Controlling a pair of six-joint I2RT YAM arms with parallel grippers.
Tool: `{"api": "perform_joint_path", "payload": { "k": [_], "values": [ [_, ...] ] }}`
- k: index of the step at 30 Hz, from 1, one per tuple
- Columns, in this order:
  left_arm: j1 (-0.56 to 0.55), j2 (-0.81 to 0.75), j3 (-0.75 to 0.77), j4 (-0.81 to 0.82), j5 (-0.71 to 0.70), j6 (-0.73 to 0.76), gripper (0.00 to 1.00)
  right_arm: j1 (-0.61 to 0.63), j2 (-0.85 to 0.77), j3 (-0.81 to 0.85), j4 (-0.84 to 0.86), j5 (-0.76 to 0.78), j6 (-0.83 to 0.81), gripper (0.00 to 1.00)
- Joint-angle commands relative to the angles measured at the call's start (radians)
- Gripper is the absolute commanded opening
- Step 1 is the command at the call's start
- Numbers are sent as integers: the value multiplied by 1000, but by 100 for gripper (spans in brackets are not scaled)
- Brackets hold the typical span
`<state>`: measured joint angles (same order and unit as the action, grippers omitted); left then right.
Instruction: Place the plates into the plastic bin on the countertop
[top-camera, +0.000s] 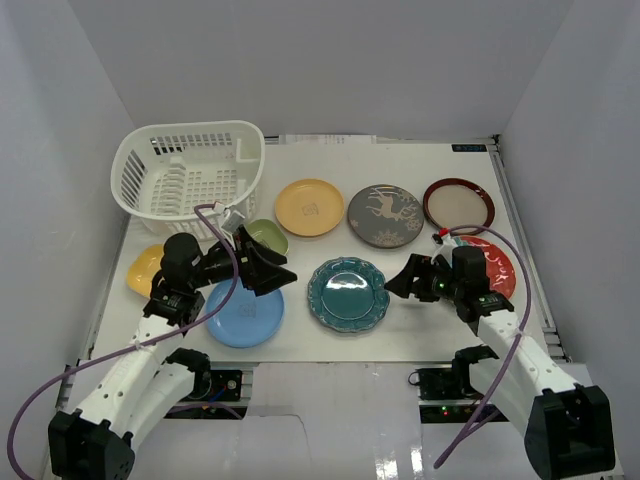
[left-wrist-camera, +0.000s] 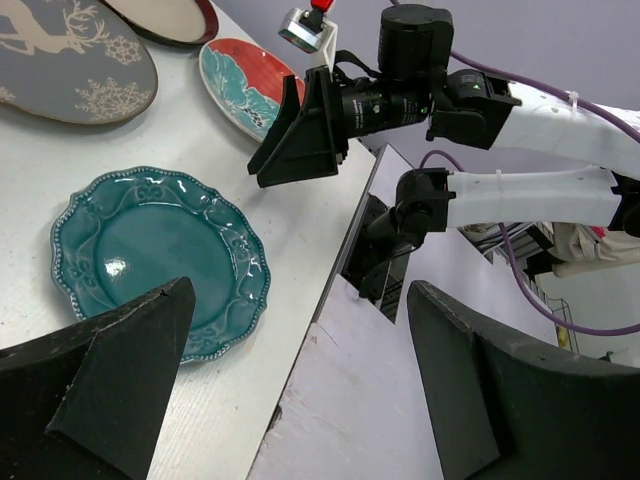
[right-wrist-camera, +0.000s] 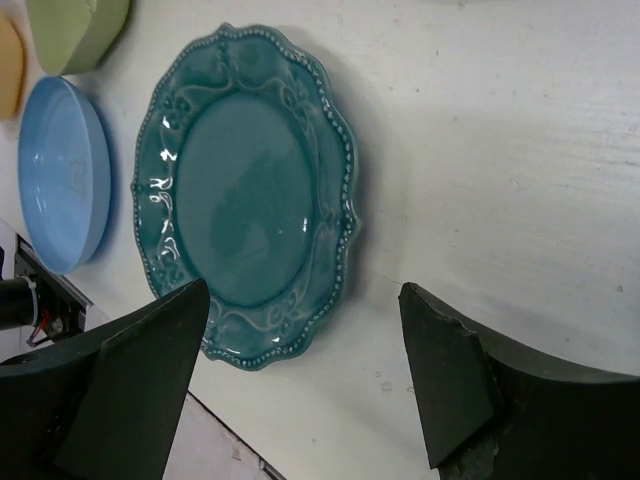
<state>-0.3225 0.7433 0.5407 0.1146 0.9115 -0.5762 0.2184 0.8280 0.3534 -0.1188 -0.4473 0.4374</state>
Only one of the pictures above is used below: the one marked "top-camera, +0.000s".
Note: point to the dark red rimmed plate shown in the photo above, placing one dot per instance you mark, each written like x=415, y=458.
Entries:
x=451, y=202

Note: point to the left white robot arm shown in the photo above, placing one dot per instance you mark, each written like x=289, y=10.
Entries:
x=100, y=438

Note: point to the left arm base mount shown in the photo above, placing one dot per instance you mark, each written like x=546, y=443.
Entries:
x=216, y=396

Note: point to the white paper sheet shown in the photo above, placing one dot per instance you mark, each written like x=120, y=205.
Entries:
x=320, y=139

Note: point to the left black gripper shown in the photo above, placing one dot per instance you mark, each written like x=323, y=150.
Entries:
x=247, y=260

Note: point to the yellow square plate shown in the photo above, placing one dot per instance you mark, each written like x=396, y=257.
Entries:
x=142, y=271

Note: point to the red and teal floral plate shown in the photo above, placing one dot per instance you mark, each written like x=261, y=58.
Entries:
x=499, y=268

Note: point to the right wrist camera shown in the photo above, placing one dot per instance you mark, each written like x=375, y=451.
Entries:
x=445, y=244

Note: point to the teal scalloped plate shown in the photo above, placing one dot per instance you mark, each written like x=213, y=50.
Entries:
x=347, y=295

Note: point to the green square plate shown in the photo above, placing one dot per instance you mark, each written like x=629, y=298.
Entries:
x=268, y=234

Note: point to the grey reindeer plate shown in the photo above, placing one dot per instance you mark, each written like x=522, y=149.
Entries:
x=385, y=216

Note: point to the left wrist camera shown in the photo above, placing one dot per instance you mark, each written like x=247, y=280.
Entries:
x=228, y=218

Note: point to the blue round plate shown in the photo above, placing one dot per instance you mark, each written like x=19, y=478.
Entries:
x=247, y=320

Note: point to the orange round bear plate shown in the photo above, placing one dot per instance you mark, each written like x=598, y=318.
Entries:
x=309, y=207

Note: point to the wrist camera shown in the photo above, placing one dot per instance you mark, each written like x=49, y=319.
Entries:
x=228, y=218
x=445, y=244

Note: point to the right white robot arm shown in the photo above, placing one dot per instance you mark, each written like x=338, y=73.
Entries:
x=566, y=426

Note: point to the dark blue label sticker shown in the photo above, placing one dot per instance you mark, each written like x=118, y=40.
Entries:
x=469, y=148

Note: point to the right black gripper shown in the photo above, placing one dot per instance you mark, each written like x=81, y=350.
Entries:
x=417, y=267

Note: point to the white plastic basket bin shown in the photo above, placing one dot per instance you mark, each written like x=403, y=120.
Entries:
x=160, y=173

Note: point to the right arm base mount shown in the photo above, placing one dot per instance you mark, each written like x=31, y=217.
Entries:
x=442, y=400

